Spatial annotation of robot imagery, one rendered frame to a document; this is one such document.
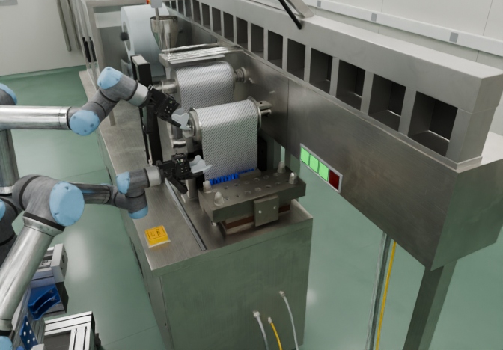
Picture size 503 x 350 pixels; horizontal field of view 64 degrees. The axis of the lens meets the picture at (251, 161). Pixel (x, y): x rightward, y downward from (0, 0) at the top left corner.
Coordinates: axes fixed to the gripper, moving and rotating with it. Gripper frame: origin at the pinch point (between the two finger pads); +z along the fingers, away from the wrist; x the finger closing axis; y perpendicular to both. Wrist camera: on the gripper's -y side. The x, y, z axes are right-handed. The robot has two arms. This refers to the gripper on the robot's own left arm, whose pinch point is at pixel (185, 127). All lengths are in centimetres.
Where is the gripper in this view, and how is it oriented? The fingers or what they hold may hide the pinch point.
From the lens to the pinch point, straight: 157.2
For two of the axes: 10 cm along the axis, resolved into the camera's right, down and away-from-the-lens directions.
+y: 5.7, -8.1, -1.4
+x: -4.3, -4.5, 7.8
